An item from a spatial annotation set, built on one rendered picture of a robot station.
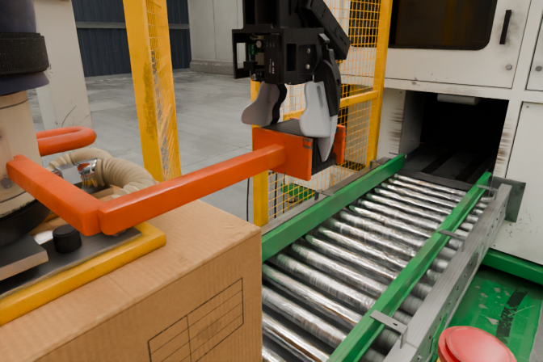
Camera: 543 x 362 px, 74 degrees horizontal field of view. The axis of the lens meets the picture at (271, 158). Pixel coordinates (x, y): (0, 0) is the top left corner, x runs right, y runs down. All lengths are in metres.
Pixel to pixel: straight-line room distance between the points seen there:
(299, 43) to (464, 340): 0.34
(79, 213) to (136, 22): 0.81
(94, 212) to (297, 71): 0.23
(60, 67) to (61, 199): 1.25
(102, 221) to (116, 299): 0.15
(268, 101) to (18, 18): 0.27
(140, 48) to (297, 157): 0.74
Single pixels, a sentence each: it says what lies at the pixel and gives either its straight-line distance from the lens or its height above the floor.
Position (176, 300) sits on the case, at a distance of 0.47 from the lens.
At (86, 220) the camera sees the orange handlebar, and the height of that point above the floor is 1.21.
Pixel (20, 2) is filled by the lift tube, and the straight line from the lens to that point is 0.46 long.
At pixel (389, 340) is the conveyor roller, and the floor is 0.54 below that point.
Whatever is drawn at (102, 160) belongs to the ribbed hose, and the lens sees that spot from 0.57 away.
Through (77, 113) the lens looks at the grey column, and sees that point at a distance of 1.59.
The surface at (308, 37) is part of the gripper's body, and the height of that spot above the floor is 1.33.
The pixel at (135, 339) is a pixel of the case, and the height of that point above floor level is 1.02.
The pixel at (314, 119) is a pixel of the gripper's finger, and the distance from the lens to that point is 0.39.
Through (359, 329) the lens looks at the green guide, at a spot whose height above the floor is 0.64.
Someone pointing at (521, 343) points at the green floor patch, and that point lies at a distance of 2.16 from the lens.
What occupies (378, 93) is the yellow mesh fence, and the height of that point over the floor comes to 0.99.
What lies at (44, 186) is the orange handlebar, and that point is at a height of 1.21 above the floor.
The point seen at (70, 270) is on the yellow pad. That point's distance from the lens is 0.46.
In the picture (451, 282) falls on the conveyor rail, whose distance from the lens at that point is 1.32.
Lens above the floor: 1.33
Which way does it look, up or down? 19 degrees down
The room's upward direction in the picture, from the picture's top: straight up
